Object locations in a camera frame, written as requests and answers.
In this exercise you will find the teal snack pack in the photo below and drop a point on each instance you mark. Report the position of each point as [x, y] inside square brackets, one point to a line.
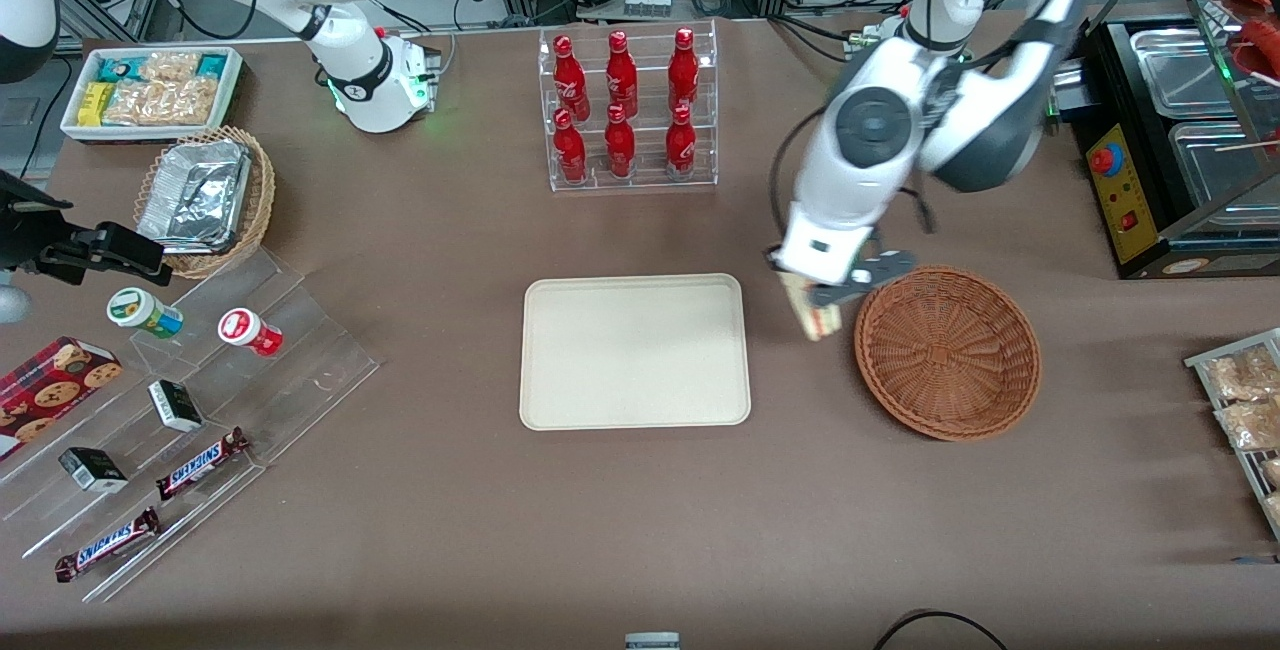
[213, 65]
[120, 68]

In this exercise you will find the clear acrylic bottle rack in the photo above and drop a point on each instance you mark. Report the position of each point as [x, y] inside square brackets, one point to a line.
[645, 180]

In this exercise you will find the green lid snack cup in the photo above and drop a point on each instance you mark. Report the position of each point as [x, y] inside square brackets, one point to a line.
[140, 310]

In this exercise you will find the light tan wicker basket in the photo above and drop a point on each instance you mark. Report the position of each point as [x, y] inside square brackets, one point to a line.
[258, 200]

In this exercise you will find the small grey device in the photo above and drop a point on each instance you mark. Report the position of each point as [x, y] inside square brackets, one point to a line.
[652, 642]

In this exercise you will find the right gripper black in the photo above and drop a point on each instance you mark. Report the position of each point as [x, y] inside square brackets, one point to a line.
[32, 232]

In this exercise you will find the clear acrylic stepped display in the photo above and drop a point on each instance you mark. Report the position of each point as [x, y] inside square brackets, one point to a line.
[290, 380]

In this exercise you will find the red sausage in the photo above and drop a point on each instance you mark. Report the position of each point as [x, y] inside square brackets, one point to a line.
[1262, 45]

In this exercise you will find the small silver metal box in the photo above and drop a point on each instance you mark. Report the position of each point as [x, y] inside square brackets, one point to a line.
[1062, 90]

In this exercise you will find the small black box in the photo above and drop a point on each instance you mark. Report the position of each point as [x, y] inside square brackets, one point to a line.
[175, 406]
[92, 470]

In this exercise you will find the cream plastic tray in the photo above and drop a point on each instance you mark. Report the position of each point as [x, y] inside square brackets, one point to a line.
[635, 350]

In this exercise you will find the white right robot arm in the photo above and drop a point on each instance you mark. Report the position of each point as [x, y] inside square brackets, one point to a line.
[360, 80]

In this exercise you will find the black food warmer cabinet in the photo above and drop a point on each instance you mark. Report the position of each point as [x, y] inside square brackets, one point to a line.
[1125, 190]

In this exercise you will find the yellow snack pack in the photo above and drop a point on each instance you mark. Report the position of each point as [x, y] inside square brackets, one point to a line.
[96, 105]

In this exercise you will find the Snickers chocolate bar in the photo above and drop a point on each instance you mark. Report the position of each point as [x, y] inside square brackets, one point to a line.
[200, 463]
[105, 545]

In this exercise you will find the steel food pan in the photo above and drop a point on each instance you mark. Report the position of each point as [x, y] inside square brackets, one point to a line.
[1185, 80]
[1215, 175]

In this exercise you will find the triangle sandwich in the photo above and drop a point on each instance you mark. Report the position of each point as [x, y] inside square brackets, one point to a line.
[820, 322]

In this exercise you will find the white plastic snack bin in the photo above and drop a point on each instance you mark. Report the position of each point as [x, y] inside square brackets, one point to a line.
[70, 125]

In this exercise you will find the white power strip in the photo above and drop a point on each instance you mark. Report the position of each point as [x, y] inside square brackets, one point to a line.
[648, 4]

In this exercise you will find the red cola bottle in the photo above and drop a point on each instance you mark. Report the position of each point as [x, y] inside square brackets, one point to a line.
[680, 145]
[570, 155]
[621, 80]
[570, 80]
[619, 145]
[683, 75]

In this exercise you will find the large clear cracker bag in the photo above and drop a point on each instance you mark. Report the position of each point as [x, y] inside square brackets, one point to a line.
[165, 102]

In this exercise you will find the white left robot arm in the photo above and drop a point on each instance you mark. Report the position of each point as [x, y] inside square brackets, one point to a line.
[870, 130]

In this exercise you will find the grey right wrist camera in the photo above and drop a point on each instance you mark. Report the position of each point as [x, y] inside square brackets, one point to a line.
[12, 302]

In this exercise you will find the red plaid cookie box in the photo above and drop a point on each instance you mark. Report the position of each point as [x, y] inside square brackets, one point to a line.
[50, 390]

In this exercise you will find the aluminium foil tray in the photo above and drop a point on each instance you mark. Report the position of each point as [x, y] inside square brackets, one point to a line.
[195, 195]

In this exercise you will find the red lid snack cup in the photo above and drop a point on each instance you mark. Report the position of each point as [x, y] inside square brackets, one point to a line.
[245, 330]

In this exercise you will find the round brown wicker basket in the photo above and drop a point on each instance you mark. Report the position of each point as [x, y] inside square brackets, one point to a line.
[950, 355]

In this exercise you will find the small clear cracker bag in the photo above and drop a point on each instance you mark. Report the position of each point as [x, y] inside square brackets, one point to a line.
[170, 65]

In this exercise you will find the clear bag of crackers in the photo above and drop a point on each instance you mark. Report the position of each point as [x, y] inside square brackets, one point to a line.
[1245, 375]
[1274, 510]
[1252, 425]
[1272, 472]

